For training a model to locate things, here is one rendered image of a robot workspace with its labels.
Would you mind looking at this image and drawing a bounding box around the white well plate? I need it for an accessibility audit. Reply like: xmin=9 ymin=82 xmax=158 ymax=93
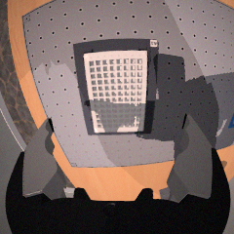
xmin=84 ymin=51 xmax=147 ymax=133

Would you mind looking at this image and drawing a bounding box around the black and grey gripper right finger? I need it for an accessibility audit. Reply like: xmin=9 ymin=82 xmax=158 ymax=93
xmin=167 ymin=114 xmax=230 ymax=234

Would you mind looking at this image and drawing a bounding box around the blue tape outline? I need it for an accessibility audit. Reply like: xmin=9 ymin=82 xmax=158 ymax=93
xmin=228 ymin=114 xmax=234 ymax=128

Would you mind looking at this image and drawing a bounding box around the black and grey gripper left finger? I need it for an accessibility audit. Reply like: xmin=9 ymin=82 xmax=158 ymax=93
xmin=6 ymin=118 xmax=66 ymax=234

